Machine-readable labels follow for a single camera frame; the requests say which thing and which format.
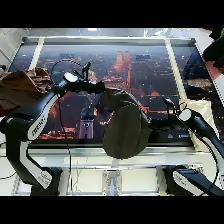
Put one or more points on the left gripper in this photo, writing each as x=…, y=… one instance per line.
x=96, y=87

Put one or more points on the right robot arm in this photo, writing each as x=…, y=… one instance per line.
x=205, y=131

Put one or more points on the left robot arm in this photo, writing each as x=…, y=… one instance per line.
x=35, y=121

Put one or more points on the brown garment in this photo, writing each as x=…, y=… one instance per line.
x=20, y=86

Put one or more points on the cream garment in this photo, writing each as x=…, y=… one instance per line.
x=201, y=111

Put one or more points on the black garment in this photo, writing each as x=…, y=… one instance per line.
x=215, y=50

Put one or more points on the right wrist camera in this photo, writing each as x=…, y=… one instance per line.
x=169, y=104

